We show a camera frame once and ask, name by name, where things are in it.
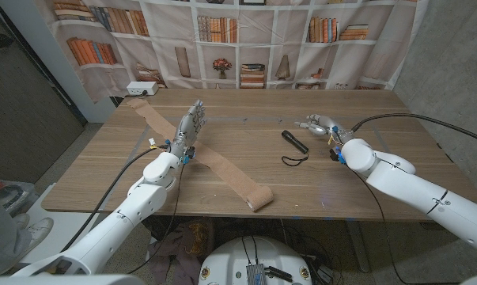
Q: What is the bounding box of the purple cloth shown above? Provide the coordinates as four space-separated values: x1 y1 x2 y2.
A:
146 219 215 285

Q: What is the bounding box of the printed bookshelf backdrop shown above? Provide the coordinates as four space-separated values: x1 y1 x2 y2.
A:
34 0 431 105

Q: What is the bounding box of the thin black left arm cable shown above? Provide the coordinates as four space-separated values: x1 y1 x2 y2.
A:
127 161 184 275

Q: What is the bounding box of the white shoe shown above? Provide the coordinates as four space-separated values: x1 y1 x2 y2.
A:
14 216 55 258

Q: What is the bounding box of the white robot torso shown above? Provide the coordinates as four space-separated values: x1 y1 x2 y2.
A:
197 236 313 285

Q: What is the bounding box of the black cylinder with lanyard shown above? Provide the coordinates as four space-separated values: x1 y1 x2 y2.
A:
281 129 310 167

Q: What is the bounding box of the grey table leg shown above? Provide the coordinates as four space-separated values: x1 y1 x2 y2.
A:
346 220 372 273

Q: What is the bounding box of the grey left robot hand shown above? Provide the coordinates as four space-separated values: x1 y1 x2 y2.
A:
168 99 207 159

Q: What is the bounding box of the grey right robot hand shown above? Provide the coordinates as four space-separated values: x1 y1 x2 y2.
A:
293 113 356 148

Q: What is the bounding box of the dark wooden door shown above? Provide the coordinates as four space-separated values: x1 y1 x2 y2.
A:
0 3 85 184

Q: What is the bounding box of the grey finned device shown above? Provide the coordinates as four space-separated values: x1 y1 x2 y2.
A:
245 264 267 285

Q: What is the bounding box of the tan adhesive wrap roll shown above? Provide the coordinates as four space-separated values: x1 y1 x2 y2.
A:
126 97 275 212

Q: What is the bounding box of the person in grey trousers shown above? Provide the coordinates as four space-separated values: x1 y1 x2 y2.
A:
0 188 32 276

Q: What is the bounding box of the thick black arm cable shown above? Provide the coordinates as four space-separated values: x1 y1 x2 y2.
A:
59 146 170 253
350 112 477 146

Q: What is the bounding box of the white power strip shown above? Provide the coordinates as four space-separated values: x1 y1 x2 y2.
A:
126 81 160 97

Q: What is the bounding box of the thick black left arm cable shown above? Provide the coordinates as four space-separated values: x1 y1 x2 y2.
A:
59 146 170 253

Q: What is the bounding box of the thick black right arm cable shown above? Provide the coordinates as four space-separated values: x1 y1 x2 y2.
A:
350 112 477 146

